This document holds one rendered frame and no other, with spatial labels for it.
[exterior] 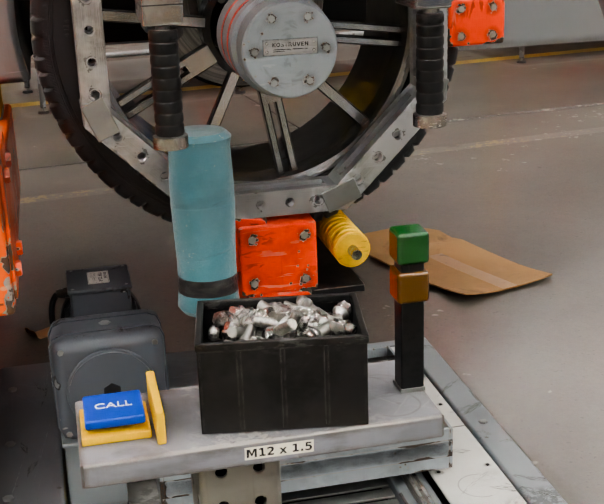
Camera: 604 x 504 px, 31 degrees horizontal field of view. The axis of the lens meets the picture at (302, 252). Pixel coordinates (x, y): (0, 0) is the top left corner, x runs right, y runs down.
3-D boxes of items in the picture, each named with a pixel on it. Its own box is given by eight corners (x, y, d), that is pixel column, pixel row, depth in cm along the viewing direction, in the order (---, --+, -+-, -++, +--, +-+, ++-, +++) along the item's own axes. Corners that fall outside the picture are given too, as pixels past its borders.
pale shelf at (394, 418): (401, 378, 148) (401, 358, 147) (444, 437, 132) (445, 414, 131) (76, 422, 139) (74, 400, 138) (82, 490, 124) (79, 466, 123)
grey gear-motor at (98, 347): (155, 403, 219) (141, 236, 207) (181, 516, 180) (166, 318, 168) (62, 416, 215) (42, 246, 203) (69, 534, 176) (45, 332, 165)
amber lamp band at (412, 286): (419, 291, 137) (419, 260, 136) (430, 302, 134) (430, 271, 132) (388, 294, 136) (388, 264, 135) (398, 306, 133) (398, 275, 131)
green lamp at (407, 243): (419, 253, 136) (419, 222, 134) (430, 263, 132) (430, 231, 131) (388, 256, 135) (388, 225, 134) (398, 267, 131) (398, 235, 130)
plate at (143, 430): (145, 407, 136) (144, 400, 136) (152, 437, 129) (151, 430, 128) (79, 416, 134) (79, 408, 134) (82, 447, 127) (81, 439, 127)
